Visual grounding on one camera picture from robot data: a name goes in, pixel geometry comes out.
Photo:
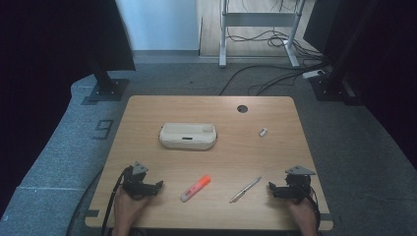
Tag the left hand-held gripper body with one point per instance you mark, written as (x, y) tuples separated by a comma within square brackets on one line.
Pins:
[(135, 183)]

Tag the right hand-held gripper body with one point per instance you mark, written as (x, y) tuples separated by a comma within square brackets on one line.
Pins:
[(299, 183)]

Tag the orange highlighter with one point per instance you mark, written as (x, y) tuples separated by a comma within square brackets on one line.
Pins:
[(195, 188)]

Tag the white pencil case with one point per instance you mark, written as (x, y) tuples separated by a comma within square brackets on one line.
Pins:
[(187, 136)]

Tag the person's left hand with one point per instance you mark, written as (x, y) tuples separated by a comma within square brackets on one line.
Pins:
[(126, 206)]

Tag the person's right hand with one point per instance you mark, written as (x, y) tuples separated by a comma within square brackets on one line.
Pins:
[(303, 213)]

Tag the silver pen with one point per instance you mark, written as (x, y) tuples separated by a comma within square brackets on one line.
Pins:
[(245, 189)]

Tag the black tape strip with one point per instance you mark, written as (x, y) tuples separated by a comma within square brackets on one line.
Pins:
[(92, 213)]

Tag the small white cap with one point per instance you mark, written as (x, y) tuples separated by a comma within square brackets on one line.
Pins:
[(263, 131)]

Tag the white power strip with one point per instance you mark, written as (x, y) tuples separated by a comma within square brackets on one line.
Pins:
[(313, 74)]

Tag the black curtain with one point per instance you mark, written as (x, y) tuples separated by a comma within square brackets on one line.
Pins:
[(387, 65)]

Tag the black stand with base plate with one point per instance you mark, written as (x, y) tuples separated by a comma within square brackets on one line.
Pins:
[(331, 87), (108, 87)]

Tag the white metal desk frame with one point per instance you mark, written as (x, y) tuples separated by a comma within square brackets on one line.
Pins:
[(259, 19)]

